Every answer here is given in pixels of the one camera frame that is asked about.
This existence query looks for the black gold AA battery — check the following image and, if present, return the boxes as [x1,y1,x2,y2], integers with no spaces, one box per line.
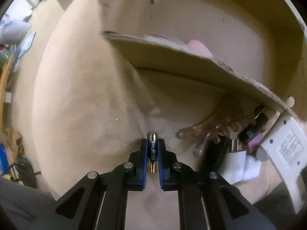
[147,132,158,173]

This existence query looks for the pink heart-shaped massager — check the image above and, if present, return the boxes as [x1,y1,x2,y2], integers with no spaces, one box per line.
[187,39,213,58]

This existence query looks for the white plug charger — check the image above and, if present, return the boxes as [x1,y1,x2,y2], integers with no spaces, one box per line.
[218,140,262,185]

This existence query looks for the black lipstick tube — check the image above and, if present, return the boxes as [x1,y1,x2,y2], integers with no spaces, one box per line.
[238,104,268,144]

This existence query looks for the white power adapter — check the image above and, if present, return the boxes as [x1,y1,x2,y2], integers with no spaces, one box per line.
[260,111,306,213]

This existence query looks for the wooden chair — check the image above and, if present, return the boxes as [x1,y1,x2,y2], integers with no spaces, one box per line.
[0,55,14,131]

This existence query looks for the brown cardboard box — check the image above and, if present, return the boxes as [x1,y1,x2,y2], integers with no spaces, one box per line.
[101,0,306,121]

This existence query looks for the bathroom scale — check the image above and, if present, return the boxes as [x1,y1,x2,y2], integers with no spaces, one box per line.
[18,32,36,59]

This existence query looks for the grey plastic bag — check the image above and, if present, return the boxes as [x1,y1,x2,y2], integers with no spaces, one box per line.
[1,16,31,45]

